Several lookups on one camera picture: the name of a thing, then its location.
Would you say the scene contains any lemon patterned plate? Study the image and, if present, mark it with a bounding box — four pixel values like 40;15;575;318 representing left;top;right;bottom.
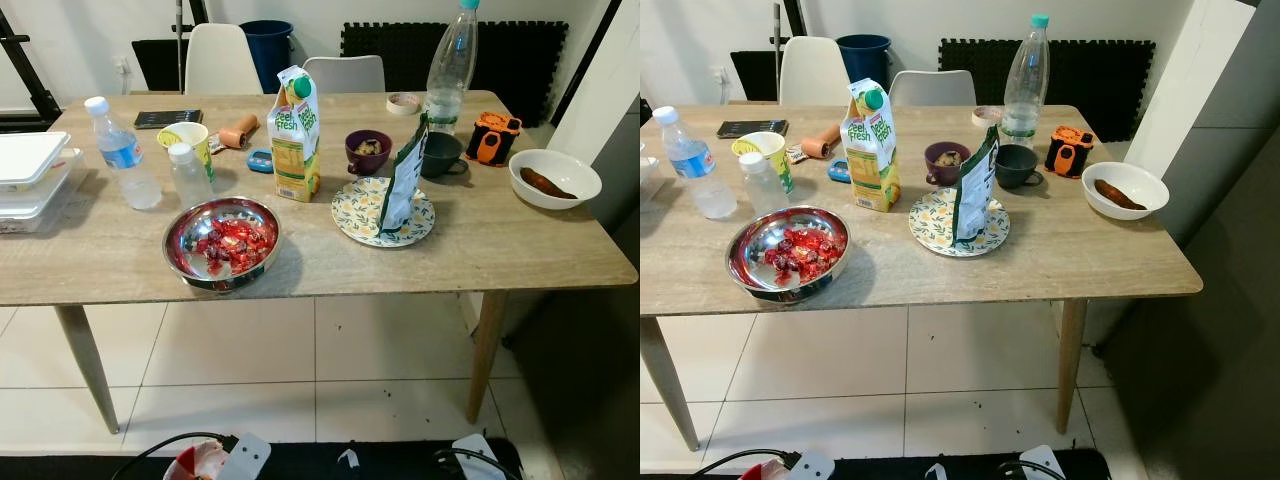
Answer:
331;177;436;248
908;188;1011;258

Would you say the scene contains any brown sweet potato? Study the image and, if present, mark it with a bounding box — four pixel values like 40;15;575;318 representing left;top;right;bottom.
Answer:
1093;178;1148;211
520;167;579;200

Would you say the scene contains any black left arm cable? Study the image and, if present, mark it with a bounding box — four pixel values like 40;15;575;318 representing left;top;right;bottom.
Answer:
110;432;241;480
690;449;801;480

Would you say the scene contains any green white snack pouch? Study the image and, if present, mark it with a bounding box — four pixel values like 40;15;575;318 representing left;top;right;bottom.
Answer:
378;112;431;237
952;124;1001;245

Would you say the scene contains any black floor mat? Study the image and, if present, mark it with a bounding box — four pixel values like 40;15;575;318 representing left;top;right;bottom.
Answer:
640;448;1111;480
0;435;526;480

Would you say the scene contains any dark green cup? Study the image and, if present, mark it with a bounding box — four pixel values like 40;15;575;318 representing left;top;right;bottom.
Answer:
420;131;469;180
995;143;1046;191

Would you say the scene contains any red wrapped candy pile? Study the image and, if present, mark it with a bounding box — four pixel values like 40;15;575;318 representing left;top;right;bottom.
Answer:
765;228;847;288
190;218;276;279

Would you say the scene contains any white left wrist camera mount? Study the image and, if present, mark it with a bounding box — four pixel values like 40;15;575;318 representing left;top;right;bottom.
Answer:
215;432;272;480
785;449;836;480

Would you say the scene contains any black rack stand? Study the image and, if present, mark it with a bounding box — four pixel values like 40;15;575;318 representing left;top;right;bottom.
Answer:
0;10;61;133

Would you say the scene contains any large black foam panel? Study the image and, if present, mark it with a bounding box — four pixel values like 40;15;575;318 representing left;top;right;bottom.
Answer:
340;20;569;129
938;39;1157;143

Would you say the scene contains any grey chair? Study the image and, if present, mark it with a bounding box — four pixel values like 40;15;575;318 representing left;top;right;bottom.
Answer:
888;69;977;108
302;55;387;96

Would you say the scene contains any shiny steel bowl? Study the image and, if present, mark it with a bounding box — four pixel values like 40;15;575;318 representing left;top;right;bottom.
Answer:
726;206;853;303
162;196;282;293

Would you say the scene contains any large clear green-cap bottle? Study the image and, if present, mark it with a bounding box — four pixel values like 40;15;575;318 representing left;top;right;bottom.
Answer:
1001;13;1052;149
424;0;480;136

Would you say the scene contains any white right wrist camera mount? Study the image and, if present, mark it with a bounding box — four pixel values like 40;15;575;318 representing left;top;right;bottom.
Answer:
1018;445;1069;480
452;433;506;480

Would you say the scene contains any small blue-label water bottle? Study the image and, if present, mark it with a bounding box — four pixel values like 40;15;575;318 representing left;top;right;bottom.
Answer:
653;106;738;220
84;96;163;211

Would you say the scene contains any white chair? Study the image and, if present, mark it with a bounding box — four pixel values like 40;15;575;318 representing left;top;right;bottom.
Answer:
779;36;854;107
184;23;263;96

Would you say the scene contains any white ceramic bowl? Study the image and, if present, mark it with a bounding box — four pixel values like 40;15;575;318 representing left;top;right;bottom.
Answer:
508;149;603;211
1081;161;1170;221

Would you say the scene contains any light wooden table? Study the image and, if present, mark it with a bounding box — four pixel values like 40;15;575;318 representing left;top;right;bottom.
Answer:
0;92;639;436
640;103;1204;453

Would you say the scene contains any maroon cup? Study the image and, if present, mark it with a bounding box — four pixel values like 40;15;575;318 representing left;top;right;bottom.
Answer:
923;141;972;188
345;130;393;177

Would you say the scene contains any small clear white-cap bottle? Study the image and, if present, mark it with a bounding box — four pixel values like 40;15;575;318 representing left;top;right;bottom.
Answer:
738;152;789;215
167;142;214;209

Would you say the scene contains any brown cylinder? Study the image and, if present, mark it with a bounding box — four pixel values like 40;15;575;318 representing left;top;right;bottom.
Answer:
800;124;843;159
219;114;260;151

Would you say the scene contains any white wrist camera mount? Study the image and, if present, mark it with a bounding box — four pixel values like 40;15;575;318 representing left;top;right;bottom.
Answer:
785;449;836;480
1018;445;1069;480
215;432;272;480
452;433;506;480

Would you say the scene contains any orange black gadget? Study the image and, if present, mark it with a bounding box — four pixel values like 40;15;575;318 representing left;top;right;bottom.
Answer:
467;111;523;168
1045;125;1098;179

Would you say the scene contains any small black foam panel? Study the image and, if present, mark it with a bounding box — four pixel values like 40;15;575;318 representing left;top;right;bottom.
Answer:
730;50;784;103
132;39;189;93

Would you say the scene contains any clear plastic food container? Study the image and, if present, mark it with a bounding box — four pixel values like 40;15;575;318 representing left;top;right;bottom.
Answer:
0;150;86;234

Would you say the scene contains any yellow green paper cup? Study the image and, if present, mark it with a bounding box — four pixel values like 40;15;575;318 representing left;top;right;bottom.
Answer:
157;122;216;181
731;132;796;193

